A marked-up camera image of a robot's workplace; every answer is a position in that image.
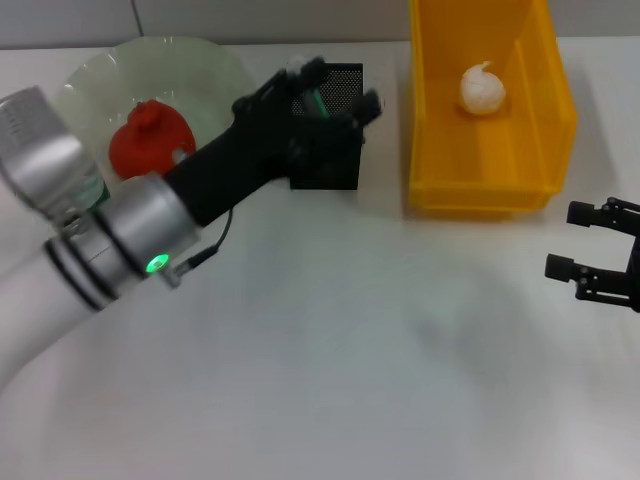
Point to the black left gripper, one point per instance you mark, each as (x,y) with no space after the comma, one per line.
(240,160)

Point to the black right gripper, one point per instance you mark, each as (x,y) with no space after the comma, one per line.
(635,255)

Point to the green pen with white cap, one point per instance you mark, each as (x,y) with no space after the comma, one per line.
(316,102)

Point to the white paper ball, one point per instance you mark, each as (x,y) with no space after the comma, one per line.
(481,92)

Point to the red-orange knitted orange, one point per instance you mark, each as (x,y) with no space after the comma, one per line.
(145,145)

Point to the clear green-label water bottle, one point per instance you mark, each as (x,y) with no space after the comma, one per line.
(95,185)

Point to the black mesh pen holder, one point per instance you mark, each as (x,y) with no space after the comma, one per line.
(340,165)

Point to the pale green wavy glass plate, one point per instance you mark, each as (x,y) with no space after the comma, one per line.
(200,85)

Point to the yellow plastic bin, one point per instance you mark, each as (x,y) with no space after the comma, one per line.
(450,165)

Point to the grey vented wrist camera box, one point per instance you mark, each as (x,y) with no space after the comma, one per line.
(35,150)

